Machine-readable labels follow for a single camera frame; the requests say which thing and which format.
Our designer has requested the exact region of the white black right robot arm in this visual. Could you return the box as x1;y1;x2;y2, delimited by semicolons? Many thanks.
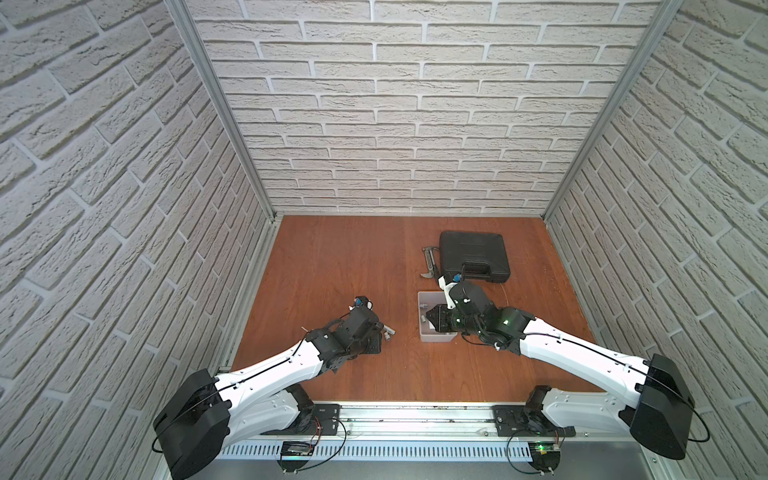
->
420;280;696;460

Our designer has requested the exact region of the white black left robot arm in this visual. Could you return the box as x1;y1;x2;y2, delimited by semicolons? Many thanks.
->
152;297;395;479

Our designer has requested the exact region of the right small circuit board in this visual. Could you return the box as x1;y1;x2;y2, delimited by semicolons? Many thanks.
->
528;443;561;475

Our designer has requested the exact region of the small circuit board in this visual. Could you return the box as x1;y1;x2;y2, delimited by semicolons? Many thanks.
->
277;441;315;473
528;443;561;475

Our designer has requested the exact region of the black plastic tool case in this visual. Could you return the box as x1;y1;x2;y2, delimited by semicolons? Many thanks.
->
439;231;511;283

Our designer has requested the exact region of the aluminium right corner post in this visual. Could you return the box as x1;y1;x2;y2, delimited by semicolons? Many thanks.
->
541;0;684;224

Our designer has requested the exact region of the translucent white storage box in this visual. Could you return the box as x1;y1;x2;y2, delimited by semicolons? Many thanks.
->
417;291;457;343

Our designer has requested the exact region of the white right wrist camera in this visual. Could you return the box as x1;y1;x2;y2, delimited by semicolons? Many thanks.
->
438;276;458;310

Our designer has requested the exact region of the aluminium left corner post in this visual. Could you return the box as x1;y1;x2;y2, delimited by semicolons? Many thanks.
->
166;0;277;223

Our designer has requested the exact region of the left small circuit board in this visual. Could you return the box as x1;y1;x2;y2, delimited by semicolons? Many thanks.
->
277;441;315;473

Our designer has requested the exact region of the aluminium corner post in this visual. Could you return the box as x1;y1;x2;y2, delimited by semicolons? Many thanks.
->
541;0;684;224
166;0;277;223

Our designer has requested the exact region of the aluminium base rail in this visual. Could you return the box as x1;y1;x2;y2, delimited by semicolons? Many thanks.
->
224;389;632;447

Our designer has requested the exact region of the white slotted cable duct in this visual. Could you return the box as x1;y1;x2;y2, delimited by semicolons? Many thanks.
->
227;440;637;463

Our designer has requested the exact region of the grey metal pipe wrench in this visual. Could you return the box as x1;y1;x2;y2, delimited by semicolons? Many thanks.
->
421;246;441;279

